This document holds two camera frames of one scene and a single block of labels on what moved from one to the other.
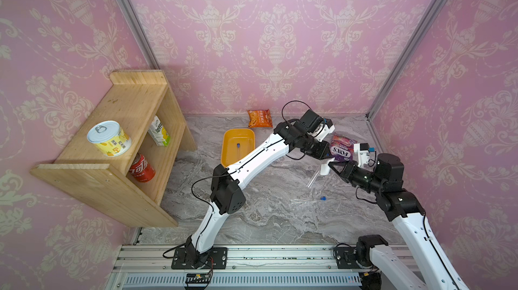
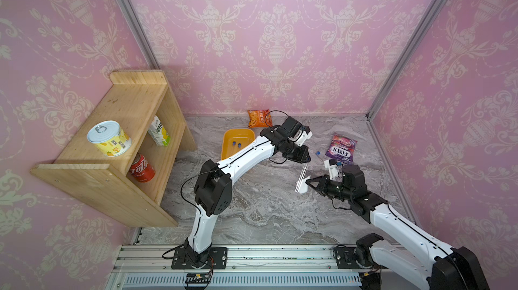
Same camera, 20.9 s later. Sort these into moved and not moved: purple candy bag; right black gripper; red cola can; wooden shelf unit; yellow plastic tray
Moved: right black gripper
Not moved: wooden shelf unit; purple candy bag; red cola can; yellow plastic tray
